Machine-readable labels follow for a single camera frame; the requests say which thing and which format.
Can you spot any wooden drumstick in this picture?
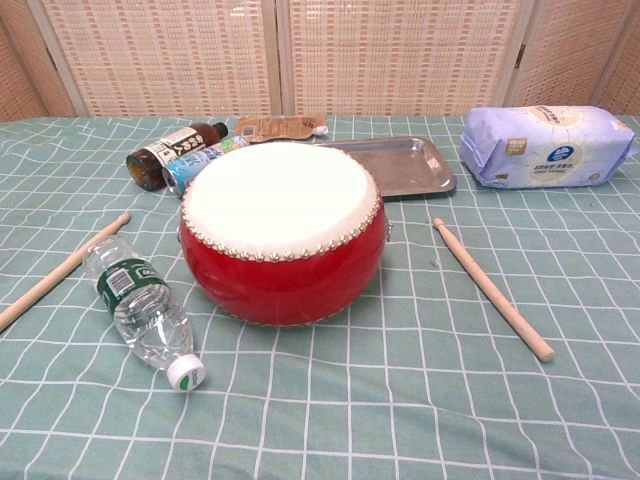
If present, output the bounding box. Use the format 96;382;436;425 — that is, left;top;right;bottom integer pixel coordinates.
0;211;132;334
432;217;556;361

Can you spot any steel rectangular tray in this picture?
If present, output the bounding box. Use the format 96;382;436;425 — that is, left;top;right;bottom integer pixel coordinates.
312;135;459;202

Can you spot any brown tea bottle black label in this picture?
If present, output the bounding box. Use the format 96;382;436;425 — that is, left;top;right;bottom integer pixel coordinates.
125;121;230;192

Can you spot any pale blue tissue pack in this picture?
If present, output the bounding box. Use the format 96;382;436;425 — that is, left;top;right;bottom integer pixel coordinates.
459;103;636;190

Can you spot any brown spouted pouch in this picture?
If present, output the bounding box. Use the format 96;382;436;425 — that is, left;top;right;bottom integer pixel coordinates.
234;112;329;146

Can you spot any woven folding screen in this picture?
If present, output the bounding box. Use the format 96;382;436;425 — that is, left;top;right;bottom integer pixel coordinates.
0;0;640;121

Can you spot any red drum white skin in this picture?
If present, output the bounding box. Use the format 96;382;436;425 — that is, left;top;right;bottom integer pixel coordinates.
178;141;391;329

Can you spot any clear water bottle green label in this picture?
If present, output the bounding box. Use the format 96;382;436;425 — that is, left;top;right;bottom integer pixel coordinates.
82;236;208;394

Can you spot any green checked tablecloth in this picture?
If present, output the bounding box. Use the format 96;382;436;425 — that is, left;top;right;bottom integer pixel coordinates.
0;114;640;480

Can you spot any blue drink can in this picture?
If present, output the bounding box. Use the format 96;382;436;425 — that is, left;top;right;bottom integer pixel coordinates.
161;136;250;197

